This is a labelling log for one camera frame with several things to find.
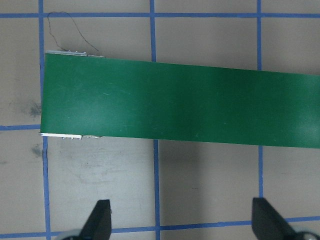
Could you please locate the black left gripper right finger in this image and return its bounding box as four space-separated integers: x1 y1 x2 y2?
251 197 300 240

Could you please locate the green conveyor belt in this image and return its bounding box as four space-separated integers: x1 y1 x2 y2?
40 52 320 149

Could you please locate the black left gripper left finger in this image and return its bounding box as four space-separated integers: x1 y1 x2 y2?
78 199 112 240

